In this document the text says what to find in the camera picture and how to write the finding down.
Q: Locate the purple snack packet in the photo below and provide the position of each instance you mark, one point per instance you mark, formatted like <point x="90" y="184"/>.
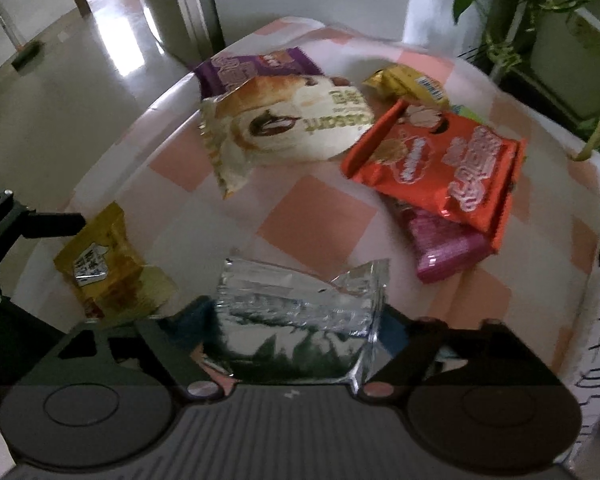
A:
<point x="240" y="67"/>

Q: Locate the cardboard box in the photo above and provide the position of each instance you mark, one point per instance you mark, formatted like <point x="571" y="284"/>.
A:
<point x="597" y="320"/>

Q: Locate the green pothos plant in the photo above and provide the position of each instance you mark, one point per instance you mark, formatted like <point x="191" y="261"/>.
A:
<point x="505" y="45"/>

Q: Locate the white plant pot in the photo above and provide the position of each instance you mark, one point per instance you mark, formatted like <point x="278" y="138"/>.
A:
<point x="435" y="10"/>

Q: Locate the white rectangular planter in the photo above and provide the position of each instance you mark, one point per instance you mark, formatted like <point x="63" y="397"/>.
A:
<point x="575" y="60"/>

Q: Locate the white chest freezer green print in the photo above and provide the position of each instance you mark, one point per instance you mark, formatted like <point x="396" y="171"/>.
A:
<point x="330" y="5"/>

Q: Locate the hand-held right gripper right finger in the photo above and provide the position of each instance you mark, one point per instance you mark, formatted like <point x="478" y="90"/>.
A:
<point x="392" y="331"/>

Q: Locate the green snack packet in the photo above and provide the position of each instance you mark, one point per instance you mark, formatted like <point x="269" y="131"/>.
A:
<point x="465" y="110"/>

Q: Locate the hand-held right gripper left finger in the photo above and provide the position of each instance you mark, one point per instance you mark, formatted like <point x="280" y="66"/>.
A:
<point x="192" y="317"/>

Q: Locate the silver foil snack packet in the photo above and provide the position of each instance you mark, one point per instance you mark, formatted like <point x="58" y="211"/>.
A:
<point x="290" y="300"/>

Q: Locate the stainless steel cabinet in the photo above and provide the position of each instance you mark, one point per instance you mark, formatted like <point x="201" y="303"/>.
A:
<point x="180" y="5"/>

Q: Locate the white croissant packet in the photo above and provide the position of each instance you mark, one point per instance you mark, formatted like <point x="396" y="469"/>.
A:
<point x="290" y="125"/>

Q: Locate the pink snack packet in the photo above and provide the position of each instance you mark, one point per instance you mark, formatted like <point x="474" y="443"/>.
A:
<point x="440" y="247"/>

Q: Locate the yellow snack packet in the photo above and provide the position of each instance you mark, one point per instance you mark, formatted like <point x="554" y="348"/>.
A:
<point x="110" y="265"/>
<point x="405" y="82"/>

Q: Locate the orange red snack packet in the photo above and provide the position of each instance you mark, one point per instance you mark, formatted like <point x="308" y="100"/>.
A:
<point x="430" y="170"/>

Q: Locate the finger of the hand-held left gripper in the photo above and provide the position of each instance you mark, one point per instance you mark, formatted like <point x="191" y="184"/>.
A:
<point x="35" y="317"/>
<point x="55" y="226"/>

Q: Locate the pink white checked tablecloth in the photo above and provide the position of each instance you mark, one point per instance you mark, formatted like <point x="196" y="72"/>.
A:
<point x="300" y="230"/>

